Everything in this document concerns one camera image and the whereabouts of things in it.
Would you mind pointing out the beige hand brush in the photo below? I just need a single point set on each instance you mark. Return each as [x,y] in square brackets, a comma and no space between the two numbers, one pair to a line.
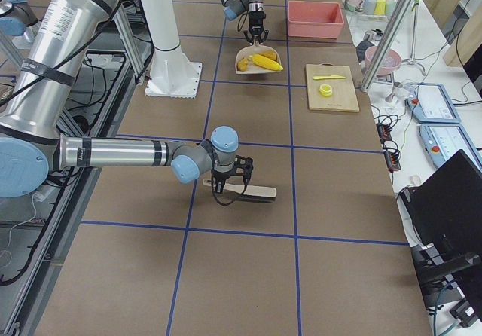
[247,193]

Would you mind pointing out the lower teach pendant tablet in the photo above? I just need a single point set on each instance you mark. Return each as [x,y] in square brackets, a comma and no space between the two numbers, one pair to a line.
[442,141]

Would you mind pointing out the wooden cutting board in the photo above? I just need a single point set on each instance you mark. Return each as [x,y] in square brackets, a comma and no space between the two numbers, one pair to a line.
[344,97]

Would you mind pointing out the black power strip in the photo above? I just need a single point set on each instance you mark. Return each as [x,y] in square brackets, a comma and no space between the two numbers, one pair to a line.
[390,148]

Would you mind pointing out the small kitchen scale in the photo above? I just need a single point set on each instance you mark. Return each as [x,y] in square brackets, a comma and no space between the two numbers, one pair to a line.
[384,79]

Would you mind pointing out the yellow toy lemon slice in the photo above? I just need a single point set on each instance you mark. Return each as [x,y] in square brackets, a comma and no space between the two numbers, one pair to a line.
[325,90]

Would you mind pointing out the toy potato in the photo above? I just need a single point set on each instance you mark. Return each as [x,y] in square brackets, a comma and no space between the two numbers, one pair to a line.
[270,54]

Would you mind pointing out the pink plastic bin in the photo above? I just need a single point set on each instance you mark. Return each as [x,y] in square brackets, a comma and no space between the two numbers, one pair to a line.
[308,19]

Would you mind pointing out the yellow cup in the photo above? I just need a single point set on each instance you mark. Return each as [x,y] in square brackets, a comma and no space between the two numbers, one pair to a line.
[380,7]

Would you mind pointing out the light blue cup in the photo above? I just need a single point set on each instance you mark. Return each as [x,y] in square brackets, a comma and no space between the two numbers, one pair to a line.
[369,7]

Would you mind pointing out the small metal jigger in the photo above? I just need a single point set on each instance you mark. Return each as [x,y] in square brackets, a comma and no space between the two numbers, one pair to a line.
[373,35]

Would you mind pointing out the aluminium frame post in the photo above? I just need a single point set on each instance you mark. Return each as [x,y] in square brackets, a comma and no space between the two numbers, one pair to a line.
[401,9]

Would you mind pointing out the teach pendant tablet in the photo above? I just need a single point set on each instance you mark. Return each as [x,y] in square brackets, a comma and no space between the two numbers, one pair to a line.
[430,103]
[442,141]

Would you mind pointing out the toy ginger root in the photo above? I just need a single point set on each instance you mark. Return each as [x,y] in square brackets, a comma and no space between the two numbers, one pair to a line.
[243,64]

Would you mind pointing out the black monitor with stand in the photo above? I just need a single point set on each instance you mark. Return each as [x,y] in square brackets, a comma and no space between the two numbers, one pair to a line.
[446,214]

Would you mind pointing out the beige dustpan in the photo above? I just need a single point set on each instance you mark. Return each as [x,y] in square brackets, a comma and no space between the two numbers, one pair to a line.
[250,50]

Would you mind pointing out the pink bowl with ice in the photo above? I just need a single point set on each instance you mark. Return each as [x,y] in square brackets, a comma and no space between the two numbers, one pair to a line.
[390,63]

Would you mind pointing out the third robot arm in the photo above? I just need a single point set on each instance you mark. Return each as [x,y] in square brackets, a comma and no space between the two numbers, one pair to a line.
[18,19]

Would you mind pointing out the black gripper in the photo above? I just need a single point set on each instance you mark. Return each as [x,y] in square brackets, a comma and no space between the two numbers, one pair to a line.
[221,175]
[256,19]

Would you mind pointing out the yellow toy knife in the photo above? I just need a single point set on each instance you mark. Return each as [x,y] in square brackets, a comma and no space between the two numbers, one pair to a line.
[328,77]

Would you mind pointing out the yellow toy corn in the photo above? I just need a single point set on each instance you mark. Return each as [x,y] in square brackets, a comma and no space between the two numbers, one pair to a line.
[266,63]

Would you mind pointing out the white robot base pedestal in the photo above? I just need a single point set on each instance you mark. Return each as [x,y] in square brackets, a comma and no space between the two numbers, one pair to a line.
[171,74]

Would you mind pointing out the dark grey cloth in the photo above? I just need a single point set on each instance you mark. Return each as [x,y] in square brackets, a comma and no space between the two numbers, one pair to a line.
[361,49]

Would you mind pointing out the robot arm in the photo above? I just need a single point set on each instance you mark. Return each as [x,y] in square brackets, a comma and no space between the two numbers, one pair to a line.
[32,146]
[254,10]

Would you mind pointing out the white tripod stand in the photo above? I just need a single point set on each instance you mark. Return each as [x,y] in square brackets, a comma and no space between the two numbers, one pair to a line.
[411,60]

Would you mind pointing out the upper teach pendant tablet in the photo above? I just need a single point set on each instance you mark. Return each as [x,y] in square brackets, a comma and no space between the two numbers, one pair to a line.
[430,103]

